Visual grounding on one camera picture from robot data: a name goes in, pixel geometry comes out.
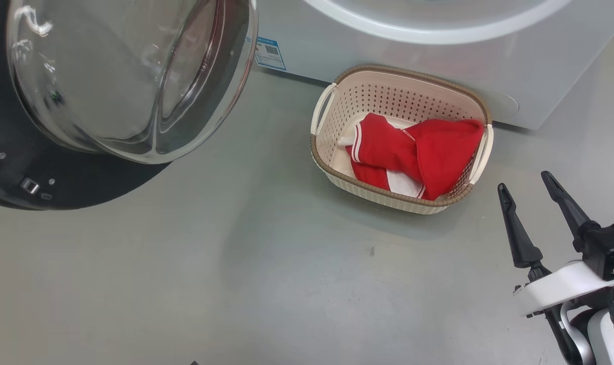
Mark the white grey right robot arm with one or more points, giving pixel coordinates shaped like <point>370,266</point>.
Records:
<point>606,337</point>

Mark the dark grey glass washer door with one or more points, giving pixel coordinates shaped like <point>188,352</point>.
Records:
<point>124,76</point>

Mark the beige perforated laundry basket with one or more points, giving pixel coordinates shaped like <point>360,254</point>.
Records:
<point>388,91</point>

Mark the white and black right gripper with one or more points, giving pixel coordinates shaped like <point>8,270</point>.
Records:
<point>560,286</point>

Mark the plain red garment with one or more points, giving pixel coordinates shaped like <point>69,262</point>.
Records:
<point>446,152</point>

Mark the red garment with white stripes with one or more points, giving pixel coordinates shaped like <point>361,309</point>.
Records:
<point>383,147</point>

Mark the white washing machine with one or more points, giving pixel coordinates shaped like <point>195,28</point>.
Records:
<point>388,30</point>

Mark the blue energy label sticker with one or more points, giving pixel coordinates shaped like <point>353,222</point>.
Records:
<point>270,53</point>

